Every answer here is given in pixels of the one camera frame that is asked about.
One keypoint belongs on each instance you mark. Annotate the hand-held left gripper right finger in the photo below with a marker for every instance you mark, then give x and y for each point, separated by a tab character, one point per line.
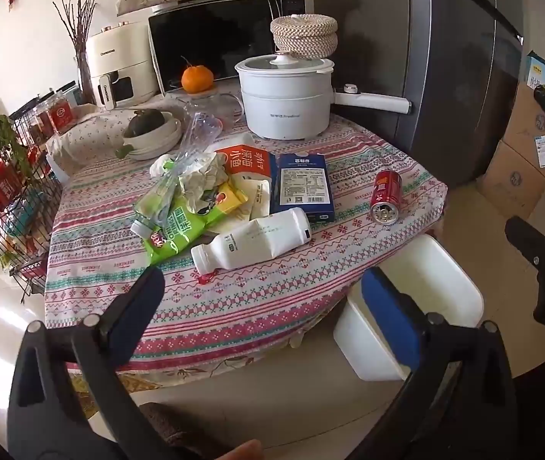
392	318

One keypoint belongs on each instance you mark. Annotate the white tissue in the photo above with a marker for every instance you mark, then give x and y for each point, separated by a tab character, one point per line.
205	177

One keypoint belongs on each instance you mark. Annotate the brown fuzzy slipper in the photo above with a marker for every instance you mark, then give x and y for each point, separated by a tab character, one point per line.
176	429

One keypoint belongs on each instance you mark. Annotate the white bowl with avocado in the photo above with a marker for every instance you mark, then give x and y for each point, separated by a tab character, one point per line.
157	143

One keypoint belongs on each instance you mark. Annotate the dry twigs in vase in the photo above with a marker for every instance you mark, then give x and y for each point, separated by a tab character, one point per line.
81	48

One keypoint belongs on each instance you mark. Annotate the yellow snack packet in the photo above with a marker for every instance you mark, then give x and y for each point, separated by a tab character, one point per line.
231	199

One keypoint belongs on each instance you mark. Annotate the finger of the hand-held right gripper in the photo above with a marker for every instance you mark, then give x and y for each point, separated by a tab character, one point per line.
533	242

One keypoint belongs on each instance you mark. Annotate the large orange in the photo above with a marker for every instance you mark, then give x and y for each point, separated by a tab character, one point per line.
197	79

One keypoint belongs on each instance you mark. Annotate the jar with red label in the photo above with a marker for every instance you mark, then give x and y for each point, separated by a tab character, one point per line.
59	115

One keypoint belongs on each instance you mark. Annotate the white electric cooking pot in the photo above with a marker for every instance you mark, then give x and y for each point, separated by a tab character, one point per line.
286	105

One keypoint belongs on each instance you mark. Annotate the brown cardboard box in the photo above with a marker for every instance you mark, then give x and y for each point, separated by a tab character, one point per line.
511	182
531	134

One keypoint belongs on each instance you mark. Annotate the clear plastic bottle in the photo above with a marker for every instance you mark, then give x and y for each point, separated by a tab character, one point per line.
198	129

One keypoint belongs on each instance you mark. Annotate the black door microwave oven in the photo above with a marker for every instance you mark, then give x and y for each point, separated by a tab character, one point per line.
215	38

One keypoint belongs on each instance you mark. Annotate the gold floral under cloth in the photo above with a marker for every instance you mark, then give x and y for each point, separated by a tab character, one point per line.
109	385

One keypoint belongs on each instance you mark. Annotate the blue carton box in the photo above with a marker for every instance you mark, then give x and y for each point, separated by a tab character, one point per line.
301	182

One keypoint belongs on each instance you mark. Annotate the green snack bag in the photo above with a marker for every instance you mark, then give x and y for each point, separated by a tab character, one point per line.
181	232

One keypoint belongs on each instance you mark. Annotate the orange and white carton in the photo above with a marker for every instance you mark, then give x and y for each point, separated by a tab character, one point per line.
246	160

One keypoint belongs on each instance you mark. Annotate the striped patterned tablecloth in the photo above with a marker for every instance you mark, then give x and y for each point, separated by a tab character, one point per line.
262	306

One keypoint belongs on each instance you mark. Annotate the woven rattan trivets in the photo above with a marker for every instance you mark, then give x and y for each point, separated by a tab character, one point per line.
303	33

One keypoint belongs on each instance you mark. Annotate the grey refrigerator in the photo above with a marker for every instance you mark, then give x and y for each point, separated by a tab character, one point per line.
444	57

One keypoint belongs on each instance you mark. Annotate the small red wrapper scrap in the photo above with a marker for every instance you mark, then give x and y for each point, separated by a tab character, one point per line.
205	278

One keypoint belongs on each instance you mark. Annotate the dark green avocado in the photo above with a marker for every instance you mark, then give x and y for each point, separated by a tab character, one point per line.
145	123

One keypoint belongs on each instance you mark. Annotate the person's leg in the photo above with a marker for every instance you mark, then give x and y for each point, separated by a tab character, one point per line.
234	451

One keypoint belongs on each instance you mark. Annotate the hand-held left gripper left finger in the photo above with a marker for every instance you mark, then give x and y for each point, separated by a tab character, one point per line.
131	316

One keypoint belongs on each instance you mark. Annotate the floral padded cloth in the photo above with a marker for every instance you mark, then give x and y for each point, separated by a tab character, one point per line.
90	134

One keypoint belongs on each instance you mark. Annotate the red drink can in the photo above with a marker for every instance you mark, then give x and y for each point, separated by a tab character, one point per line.
386	191

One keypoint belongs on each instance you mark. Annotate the white plastic bin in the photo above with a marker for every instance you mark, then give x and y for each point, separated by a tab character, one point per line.
444	287

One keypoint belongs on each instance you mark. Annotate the white plastic milk bottle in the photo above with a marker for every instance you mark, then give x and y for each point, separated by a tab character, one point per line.
253	242

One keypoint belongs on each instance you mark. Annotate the cream air fryer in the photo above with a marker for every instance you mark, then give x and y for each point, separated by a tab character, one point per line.
119	57

